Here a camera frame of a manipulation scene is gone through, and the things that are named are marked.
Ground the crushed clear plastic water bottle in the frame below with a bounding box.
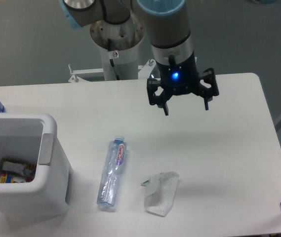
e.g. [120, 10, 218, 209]
[96, 135, 126, 208]

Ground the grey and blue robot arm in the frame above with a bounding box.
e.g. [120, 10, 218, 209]
[59, 0, 219, 111]

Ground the white pedestal base frame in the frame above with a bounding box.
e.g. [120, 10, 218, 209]
[68, 59, 160, 83]

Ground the clear plastic bag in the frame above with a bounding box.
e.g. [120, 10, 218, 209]
[141, 171, 179, 217]

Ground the black cable on pedestal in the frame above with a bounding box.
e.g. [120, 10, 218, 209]
[107, 39, 120, 81]

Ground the white plastic trash can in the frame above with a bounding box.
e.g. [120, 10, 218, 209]
[0, 113, 73, 217]

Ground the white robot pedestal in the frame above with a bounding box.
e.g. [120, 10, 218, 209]
[90, 14, 145, 81]

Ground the colourful snack wrapper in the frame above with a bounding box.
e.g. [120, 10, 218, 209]
[0, 158, 37, 184]

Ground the grey crumpled wrapper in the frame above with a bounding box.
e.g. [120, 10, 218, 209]
[2, 161, 26, 176]

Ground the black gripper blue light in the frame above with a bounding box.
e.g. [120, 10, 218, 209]
[146, 53, 219, 116]

